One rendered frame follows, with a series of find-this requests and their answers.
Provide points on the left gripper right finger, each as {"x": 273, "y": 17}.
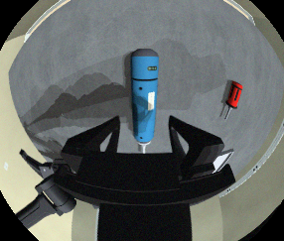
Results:
{"x": 204, "y": 147}

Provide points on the white shallow rectangular tray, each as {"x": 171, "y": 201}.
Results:
{"x": 222, "y": 159}

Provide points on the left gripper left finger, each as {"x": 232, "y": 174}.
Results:
{"x": 91, "y": 139}

